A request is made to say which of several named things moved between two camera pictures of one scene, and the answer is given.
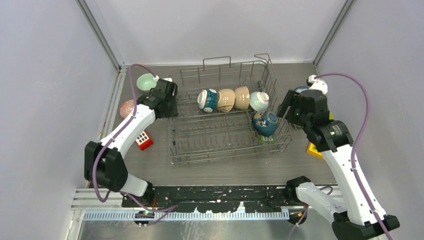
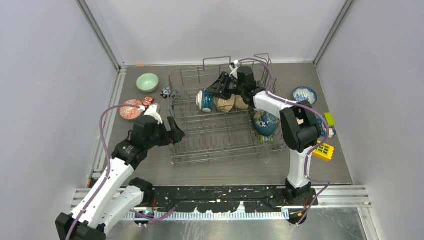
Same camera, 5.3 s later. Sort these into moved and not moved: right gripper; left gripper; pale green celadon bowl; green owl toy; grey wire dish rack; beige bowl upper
Moved: left gripper; right gripper
Not moved: green owl toy; beige bowl upper; grey wire dish rack; pale green celadon bowl
